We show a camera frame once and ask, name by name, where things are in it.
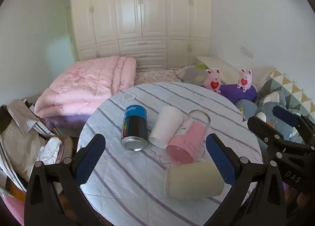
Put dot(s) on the beige shirt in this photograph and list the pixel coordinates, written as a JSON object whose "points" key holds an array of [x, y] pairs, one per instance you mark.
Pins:
{"points": [[19, 137]]}

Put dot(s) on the folded pink quilt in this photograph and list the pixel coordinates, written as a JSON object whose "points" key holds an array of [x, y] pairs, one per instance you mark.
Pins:
{"points": [[86, 83]]}

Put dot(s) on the white wall switch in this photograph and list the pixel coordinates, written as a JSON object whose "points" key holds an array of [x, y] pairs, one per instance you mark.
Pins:
{"points": [[246, 52]]}

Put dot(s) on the crumpled white bag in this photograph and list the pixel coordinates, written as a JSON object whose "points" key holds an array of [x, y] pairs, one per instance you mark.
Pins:
{"points": [[50, 149]]}

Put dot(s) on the pink clear cup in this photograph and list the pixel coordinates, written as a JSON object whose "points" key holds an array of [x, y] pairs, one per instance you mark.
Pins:
{"points": [[189, 135]]}

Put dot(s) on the purple blanket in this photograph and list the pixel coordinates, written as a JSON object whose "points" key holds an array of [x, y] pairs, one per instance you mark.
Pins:
{"points": [[64, 120]]}

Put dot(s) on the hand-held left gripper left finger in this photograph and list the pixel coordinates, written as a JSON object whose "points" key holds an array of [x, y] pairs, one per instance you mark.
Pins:
{"points": [[89, 157]]}

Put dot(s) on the blue-grey plush cushion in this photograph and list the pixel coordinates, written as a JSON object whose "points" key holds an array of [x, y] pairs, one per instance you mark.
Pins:
{"points": [[265, 107]]}

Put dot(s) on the white wardrobe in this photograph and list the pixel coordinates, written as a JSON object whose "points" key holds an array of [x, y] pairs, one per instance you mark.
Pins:
{"points": [[140, 14]]}

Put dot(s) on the heart-patterned bed sheet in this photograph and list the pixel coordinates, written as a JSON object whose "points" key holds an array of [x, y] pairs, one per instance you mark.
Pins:
{"points": [[160, 76]]}

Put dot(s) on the black and blue can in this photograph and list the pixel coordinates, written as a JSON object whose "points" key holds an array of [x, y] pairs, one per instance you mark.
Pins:
{"points": [[134, 127]]}

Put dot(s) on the cream cup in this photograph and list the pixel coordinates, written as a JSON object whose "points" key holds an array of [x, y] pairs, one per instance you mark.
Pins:
{"points": [[192, 179]]}

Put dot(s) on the purple pillow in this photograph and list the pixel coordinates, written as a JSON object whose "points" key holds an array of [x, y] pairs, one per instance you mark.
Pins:
{"points": [[236, 93]]}

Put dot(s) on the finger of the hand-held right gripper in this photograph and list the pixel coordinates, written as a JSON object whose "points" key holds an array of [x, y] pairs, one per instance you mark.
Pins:
{"points": [[285, 115], [260, 130]]}

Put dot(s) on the geometric patterned cushion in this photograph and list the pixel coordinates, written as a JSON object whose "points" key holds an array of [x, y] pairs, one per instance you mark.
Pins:
{"points": [[285, 83]]}

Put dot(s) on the white paper cup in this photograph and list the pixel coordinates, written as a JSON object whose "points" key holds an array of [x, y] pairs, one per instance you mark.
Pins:
{"points": [[165, 125]]}

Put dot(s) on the pink plush bunny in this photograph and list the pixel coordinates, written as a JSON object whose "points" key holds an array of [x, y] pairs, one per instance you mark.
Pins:
{"points": [[213, 82], [244, 80]]}

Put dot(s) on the round striped table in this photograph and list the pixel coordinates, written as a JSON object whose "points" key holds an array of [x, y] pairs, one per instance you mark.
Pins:
{"points": [[123, 179]]}

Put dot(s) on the grey pillow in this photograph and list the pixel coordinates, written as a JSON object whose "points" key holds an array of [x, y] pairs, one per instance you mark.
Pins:
{"points": [[194, 74]]}

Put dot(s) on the white headboard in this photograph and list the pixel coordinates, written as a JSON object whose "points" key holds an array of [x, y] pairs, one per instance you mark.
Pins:
{"points": [[221, 64]]}

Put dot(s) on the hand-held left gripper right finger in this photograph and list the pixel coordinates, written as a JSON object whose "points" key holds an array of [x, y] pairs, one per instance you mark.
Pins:
{"points": [[221, 162]]}

